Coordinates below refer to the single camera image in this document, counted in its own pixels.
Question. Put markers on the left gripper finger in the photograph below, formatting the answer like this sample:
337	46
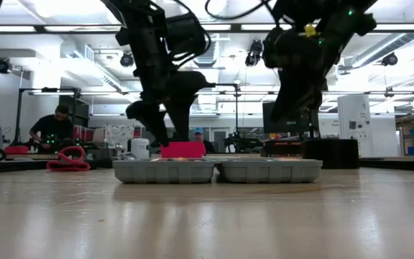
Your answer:
149	122
182	104

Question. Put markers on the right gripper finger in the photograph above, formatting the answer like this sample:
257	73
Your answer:
297	95

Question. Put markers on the grey plastic tool case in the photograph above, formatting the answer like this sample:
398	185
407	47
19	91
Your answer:
164	172

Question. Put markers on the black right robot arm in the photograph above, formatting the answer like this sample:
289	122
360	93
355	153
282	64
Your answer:
336	18

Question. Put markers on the black background robot arm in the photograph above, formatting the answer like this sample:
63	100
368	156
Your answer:
244	142

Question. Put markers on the yellow tag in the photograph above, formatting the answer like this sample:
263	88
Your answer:
310	30

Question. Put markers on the white canister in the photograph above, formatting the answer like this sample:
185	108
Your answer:
140	148

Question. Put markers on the black computer monitor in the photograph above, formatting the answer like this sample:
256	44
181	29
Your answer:
289	130

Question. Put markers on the person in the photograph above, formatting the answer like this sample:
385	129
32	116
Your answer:
200	138
52	127

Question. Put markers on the red plastic bin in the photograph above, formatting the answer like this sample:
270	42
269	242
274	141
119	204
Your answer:
182	149

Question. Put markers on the red storage crate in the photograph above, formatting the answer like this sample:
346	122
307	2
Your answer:
83	134

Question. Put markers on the black box on table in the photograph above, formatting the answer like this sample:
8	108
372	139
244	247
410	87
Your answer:
331	154

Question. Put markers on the red flat object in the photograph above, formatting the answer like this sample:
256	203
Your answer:
16	150

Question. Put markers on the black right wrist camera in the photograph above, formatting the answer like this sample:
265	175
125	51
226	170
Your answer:
272	48

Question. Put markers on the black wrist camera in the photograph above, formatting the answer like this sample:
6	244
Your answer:
272	48
185	34

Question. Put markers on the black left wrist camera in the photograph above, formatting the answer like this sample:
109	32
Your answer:
185	34

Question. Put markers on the black aluminium table frame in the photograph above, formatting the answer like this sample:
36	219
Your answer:
390	164

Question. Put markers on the black rig frame with light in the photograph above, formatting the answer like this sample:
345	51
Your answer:
19	115

